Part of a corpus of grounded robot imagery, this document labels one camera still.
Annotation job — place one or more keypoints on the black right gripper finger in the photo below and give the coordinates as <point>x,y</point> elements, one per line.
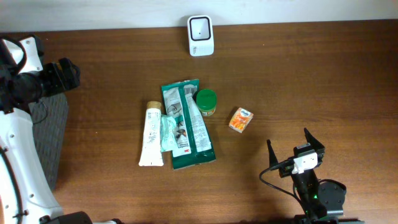
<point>272,157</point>
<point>317,145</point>

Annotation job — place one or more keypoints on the light green small pouch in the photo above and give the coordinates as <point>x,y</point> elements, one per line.
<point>167,137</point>

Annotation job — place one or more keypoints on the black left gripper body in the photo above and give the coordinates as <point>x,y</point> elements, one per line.
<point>51,81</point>

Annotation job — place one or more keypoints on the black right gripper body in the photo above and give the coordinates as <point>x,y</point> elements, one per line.
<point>285,169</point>

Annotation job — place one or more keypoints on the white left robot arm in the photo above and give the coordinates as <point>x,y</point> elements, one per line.
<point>25,194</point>

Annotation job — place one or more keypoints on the white tube beige cap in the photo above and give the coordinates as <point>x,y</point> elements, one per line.
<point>151,149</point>

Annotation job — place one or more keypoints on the grey plastic mesh basket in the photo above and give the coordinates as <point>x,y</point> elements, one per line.
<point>49,117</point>

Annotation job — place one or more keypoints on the orange Kleenex tissue pack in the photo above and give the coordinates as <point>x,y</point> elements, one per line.
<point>240,120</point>

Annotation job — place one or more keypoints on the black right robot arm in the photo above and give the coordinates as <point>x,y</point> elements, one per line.
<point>320,199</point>

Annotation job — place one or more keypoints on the green white package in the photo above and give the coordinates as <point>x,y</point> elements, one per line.
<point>194,145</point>

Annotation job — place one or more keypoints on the green lid seasoning jar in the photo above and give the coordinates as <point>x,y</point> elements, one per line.
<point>206,101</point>

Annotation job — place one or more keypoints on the white barcode scanner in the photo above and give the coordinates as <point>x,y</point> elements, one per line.
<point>200,36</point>

